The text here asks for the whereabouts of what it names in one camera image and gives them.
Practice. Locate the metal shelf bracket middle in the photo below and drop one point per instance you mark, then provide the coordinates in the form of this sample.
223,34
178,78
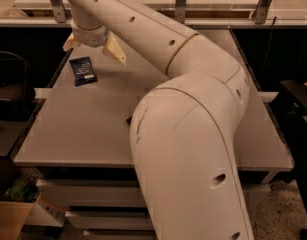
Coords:
180,10

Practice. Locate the black rxbar wrapper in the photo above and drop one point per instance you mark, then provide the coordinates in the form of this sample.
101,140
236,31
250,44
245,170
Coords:
129,120

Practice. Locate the blue rxbar blueberry wrapper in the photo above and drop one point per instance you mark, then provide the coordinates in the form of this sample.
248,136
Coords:
83,71

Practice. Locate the grey drawer cabinet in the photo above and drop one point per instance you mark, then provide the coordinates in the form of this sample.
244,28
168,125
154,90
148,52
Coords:
81,138

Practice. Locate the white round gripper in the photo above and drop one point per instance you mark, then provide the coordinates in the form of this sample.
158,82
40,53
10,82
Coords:
90,37

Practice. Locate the cardboard box with items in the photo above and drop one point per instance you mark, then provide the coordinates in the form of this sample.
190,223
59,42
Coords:
24,204

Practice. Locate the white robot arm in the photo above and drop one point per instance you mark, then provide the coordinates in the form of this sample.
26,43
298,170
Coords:
182,131

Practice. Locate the metal shelf bracket left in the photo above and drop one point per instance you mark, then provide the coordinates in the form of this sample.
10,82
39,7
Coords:
58,11

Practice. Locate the black office chair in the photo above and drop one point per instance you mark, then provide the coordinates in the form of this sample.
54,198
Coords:
16,92

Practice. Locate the metal shelf bracket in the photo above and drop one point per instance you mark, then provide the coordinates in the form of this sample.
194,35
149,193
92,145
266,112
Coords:
180,10
259,16
58,11

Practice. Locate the metal shelf bracket right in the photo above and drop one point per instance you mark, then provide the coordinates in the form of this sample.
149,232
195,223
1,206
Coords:
259,16

